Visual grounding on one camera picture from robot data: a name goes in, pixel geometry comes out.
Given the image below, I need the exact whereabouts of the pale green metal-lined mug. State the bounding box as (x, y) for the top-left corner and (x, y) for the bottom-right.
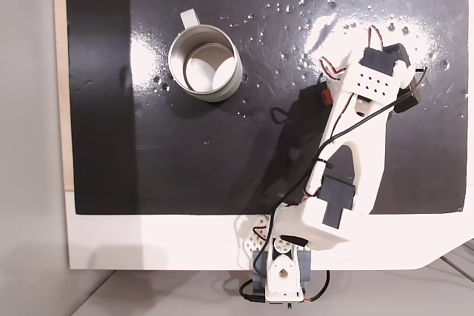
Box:
(167, 8), (245, 104)

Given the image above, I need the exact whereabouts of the black table mat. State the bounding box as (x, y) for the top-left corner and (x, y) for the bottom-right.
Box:
(64, 0), (470, 217)

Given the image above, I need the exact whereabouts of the light wooden board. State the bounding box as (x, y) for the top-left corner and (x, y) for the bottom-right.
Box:
(53, 0), (75, 192)

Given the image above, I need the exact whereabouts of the long black camera cable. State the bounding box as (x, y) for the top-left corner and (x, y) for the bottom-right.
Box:
(255, 66), (429, 269)

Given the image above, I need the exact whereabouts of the black camera box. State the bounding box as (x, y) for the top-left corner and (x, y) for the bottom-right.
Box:
(383, 42), (423, 114)

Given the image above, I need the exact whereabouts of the red white black servo cable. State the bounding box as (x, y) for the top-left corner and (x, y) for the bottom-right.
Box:
(368, 25), (387, 51)
(320, 56), (350, 81)

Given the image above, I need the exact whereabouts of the black power cable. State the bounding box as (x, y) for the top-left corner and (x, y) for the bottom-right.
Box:
(238, 269), (331, 304)

